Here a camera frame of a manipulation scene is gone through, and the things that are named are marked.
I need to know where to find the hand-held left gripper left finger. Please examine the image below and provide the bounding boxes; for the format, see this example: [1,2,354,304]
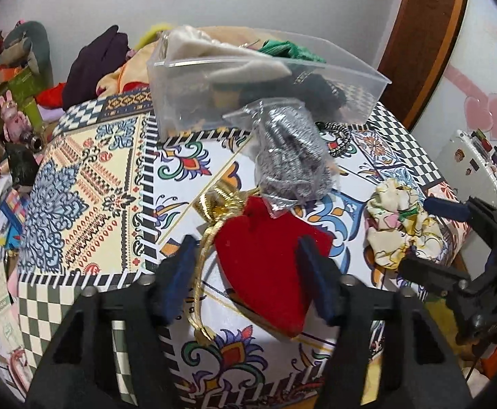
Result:
[25,234,199,409]

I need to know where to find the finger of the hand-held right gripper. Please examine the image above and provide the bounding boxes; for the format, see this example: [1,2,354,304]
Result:
[422,196,497,244]
[397,255,473,300]

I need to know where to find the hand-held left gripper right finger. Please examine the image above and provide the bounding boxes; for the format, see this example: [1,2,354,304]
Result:
[297,236,475,409]

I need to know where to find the floral fabric scrunchie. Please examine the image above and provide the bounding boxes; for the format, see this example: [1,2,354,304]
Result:
[363,178,450,270]

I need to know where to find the red velvet pouch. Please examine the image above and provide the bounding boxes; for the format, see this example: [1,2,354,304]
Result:
[192,185,335,345]

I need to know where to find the clear plastic box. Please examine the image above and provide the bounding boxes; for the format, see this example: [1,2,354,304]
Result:
[146,27,392,142]

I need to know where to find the white case with stickers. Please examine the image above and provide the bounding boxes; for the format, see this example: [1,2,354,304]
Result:
[435,129,497,208]

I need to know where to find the patterned tablecloth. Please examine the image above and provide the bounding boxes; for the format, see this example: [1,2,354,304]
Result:
[15,89,473,409]

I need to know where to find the silver scrubber in plastic bag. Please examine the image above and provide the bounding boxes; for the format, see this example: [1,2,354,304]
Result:
[222,97,342,214]

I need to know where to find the black fabric item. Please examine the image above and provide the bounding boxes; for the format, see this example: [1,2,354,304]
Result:
[209,72,348,121]

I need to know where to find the brown wooden door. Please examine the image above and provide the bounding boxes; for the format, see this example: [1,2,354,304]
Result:
[377,0,471,131]

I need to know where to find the black figurine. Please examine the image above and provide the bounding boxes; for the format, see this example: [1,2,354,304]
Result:
[2,140,41,189]

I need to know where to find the beige blanket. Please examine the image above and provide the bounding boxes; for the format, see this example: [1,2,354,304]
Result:
[96,26,275,95]

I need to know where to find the red cloth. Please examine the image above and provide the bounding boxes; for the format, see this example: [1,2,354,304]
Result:
[34,81,69,110]

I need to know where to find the green fabric item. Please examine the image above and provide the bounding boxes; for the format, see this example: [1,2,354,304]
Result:
[258,40,327,64]

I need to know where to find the dark purple garment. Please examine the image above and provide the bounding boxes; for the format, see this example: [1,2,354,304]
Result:
[61,25,131,112]

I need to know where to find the pink bunny toy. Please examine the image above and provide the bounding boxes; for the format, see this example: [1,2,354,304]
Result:
[0,89,35,142]

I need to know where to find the beige cloth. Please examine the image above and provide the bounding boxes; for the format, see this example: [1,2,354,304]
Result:
[162,26,292,88]

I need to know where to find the green box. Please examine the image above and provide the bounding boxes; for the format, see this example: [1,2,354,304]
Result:
[0,69,48,138]

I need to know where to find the yellow-green fluffy item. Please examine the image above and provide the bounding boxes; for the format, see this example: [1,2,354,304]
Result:
[135,22,173,48]

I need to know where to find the grey-green stuffed toy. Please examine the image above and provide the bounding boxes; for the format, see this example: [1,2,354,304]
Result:
[0,20,54,87]

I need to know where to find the pink heart wall decoration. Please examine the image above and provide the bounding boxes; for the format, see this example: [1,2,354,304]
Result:
[463,93,497,142]

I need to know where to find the black white braided hair tie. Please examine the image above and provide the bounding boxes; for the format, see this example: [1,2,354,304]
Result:
[314,121,354,159]

